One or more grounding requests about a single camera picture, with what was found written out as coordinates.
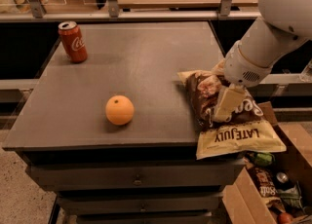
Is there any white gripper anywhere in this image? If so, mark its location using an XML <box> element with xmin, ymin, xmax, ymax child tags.
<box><xmin>212</xmin><ymin>41</ymin><xmax>272</xmax><ymax>123</ymax></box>

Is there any brown sea salt chip bag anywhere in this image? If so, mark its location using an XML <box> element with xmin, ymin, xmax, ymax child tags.
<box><xmin>178</xmin><ymin>70</ymin><xmax>286</xmax><ymax>160</ymax></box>

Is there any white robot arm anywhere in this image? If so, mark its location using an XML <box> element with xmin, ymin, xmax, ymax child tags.
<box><xmin>210</xmin><ymin>0</ymin><xmax>312</xmax><ymax>122</ymax></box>

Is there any green snack bag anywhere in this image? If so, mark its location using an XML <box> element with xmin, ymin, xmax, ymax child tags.
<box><xmin>249</xmin><ymin>152</ymin><xmax>275</xmax><ymax>167</ymax></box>

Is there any brown chip bag in box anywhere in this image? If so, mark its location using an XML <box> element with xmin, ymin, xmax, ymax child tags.
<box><xmin>247</xmin><ymin>167</ymin><xmax>286</xmax><ymax>212</ymax></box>

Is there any dark green bag in box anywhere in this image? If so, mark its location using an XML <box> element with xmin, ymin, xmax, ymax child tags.
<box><xmin>279</xmin><ymin>184</ymin><xmax>303</xmax><ymax>208</ymax></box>

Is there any silver can in box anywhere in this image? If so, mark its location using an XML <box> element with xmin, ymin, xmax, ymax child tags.
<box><xmin>275</xmin><ymin>172</ymin><xmax>292</xmax><ymax>190</ymax></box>

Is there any orange fruit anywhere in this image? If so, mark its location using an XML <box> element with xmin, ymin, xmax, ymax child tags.
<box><xmin>105</xmin><ymin>95</ymin><xmax>135</xmax><ymax>126</ymax></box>

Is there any dark drawer cabinet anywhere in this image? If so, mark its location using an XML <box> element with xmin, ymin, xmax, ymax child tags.
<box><xmin>4</xmin><ymin>21</ymin><xmax>243</xmax><ymax>224</ymax></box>

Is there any cardboard box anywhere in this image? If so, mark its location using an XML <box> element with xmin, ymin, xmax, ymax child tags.
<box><xmin>223</xmin><ymin>102</ymin><xmax>312</xmax><ymax>224</ymax></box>

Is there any red apple in box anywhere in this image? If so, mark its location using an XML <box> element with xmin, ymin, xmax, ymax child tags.
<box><xmin>277</xmin><ymin>212</ymin><xmax>293</xmax><ymax>224</ymax></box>

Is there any red cola can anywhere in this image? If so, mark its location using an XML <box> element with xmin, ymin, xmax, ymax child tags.
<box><xmin>58</xmin><ymin>21</ymin><xmax>88</xmax><ymax>63</ymax></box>

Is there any metal rail with posts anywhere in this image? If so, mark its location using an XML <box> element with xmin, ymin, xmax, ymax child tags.
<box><xmin>0</xmin><ymin>0</ymin><xmax>258</xmax><ymax>22</ymax></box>

